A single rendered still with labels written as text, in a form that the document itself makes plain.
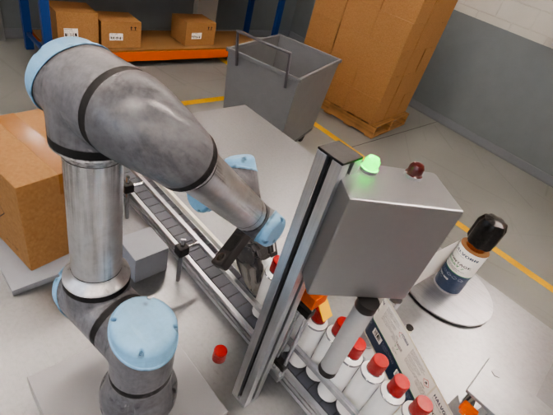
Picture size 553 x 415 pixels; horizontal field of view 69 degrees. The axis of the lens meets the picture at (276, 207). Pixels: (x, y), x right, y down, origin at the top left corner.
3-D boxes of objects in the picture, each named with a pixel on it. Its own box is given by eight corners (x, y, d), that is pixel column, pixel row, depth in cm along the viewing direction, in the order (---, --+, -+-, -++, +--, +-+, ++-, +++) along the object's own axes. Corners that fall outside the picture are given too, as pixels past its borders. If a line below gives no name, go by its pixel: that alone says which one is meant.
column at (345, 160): (257, 397, 94) (364, 156, 53) (243, 408, 91) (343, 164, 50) (246, 381, 96) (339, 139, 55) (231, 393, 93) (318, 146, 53)
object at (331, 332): (330, 376, 96) (360, 327, 84) (313, 386, 93) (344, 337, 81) (316, 359, 99) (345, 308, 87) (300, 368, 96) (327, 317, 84)
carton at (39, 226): (114, 232, 120) (113, 156, 103) (31, 272, 102) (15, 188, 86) (57, 181, 131) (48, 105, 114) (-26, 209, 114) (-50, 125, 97)
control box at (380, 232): (405, 300, 65) (466, 212, 54) (306, 296, 61) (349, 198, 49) (383, 254, 73) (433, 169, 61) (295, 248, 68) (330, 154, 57)
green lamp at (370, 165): (379, 176, 55) (386, 163, 54) (362, 174, 55) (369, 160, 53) (374, 165, 57) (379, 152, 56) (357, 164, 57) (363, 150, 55)
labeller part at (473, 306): (504, 299, 134) (507, 297, 134) (467, 346, 114) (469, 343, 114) (427, 242, 149) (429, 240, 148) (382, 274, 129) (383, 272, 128)
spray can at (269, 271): (274, 314, 107) (295, 261, 95) (262, 324, 103) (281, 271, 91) (260, 300, 109) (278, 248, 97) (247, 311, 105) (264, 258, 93)
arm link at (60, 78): (94, 363, 74) (80, 73, 43) (48, 313, 80) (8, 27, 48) (147, 326, 82) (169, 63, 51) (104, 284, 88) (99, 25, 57)
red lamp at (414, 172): (424, 182, 57) (431, 169, 56) (407, 180, 56) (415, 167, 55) (416, 172, 59) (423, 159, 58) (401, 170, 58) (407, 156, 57)
